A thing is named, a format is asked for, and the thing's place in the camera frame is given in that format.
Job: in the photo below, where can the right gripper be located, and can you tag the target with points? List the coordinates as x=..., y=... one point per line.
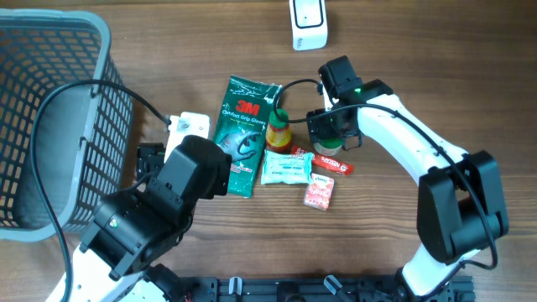
x=318, y=127

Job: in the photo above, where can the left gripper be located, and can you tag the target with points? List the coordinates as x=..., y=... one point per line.
x=151, y=158

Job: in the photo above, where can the green lid jar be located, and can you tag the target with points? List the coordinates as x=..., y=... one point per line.
x=328, y=147

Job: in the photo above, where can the red sachet pack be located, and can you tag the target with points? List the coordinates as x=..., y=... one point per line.
x=325, y=162

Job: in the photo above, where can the sriracha bottle green cap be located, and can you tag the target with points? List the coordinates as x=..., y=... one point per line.
x=278, y=137

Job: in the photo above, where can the mint green wipes packet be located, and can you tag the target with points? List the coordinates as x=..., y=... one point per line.
x=290, y=169

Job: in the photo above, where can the red white tissue packet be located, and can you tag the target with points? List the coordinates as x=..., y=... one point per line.
x=318, y=192

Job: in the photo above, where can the green 3M gloves packet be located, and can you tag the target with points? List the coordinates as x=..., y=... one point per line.
x=241, y=129

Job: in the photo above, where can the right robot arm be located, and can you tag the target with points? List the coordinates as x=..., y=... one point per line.
x=461, y=210

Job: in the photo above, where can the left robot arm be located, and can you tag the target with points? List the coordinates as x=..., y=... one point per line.
x=131, y=228

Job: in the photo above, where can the white barcode scanner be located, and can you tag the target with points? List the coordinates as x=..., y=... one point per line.
x=309, y=24

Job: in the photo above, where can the grey plastic mesh basket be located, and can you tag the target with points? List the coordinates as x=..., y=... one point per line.
x=64, y=128

